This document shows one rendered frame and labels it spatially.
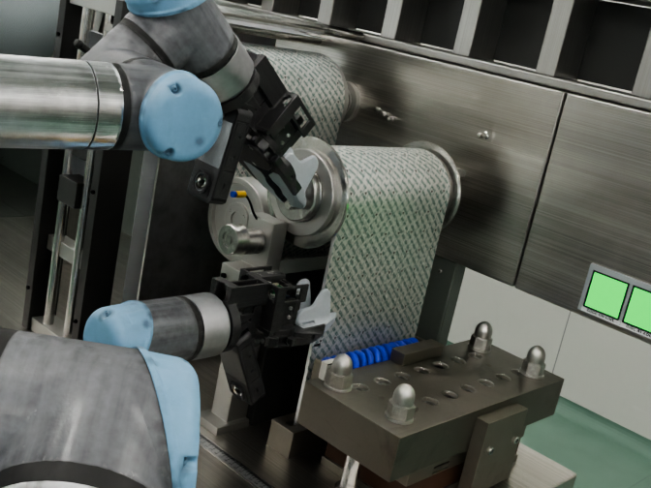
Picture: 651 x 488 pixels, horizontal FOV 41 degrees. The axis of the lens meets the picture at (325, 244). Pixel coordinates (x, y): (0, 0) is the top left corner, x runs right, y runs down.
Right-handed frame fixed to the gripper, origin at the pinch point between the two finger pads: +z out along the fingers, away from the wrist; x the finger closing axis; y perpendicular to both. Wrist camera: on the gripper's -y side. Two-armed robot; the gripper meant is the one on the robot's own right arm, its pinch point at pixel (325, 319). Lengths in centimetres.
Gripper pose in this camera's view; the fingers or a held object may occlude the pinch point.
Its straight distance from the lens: 118.6
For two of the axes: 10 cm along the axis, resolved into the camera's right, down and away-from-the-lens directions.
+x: -7.1, -3.2, 6.3
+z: 6.8, -0.6, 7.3
